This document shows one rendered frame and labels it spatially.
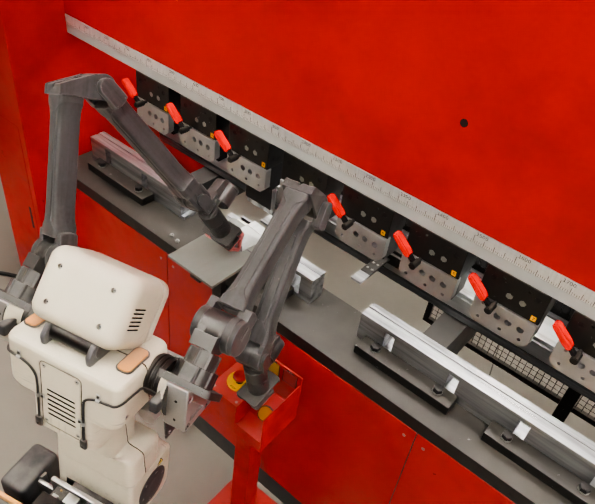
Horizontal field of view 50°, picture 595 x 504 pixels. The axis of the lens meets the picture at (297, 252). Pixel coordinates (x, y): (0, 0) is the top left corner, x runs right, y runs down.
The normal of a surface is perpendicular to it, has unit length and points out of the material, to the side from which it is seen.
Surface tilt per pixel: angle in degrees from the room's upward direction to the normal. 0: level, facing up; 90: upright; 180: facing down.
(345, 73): 90
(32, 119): 90
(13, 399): 0
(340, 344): 0
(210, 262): 0
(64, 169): 68
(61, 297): 47
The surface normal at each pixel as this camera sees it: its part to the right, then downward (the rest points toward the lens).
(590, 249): -0.64, 0.44
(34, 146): 0.76, 0.48
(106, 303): -0.25, -0.11
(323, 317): 0.11, -0.76
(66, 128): 0.68, 0.19
